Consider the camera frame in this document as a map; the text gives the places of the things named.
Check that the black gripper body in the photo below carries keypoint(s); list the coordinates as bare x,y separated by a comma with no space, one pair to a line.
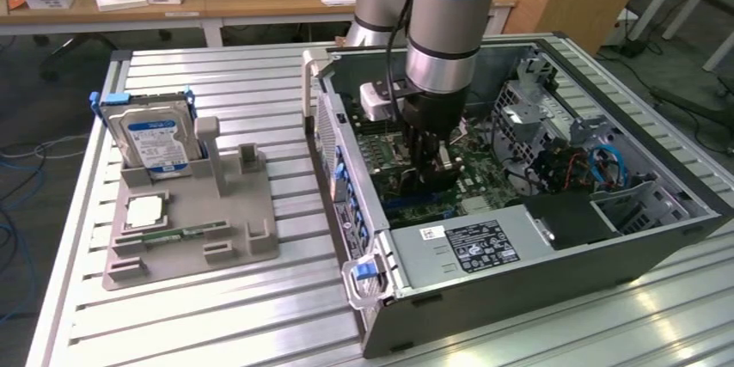
432,111

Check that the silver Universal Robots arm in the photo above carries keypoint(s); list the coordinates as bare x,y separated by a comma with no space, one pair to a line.
447,19

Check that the metal socket cover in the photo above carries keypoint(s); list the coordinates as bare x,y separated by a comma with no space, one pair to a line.
460,132

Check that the CPU socket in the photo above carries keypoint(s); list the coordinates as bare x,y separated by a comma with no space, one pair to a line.
396,145

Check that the silver drive cage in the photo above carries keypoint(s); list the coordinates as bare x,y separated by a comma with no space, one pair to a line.
527,122

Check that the green motherboard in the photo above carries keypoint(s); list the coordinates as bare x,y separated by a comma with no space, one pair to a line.
487,178

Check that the blue expansion slot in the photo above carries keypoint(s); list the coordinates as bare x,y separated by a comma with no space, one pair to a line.
412,204

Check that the black plastic cover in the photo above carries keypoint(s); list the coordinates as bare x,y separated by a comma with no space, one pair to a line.
572,221

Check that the grey power supply unit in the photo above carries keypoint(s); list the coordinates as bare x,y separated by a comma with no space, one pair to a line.
424,264

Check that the silver disk bay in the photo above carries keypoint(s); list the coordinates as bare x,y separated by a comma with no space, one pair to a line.
636,208

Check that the open black PC case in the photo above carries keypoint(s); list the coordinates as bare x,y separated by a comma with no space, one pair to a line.
544,298

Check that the grey parts rack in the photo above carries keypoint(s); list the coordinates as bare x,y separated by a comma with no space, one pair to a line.
189,212

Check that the hard disk with blue carrier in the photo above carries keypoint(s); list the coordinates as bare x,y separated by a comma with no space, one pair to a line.
152,139

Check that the green RAM stick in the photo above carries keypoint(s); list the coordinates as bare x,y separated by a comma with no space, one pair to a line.
172,236

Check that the silver CPU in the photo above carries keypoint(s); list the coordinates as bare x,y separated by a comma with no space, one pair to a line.
144,211

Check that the black office chair base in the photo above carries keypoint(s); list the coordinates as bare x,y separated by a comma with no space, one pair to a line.
74,47

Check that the white table frame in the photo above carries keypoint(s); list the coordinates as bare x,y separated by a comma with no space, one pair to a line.
684,1

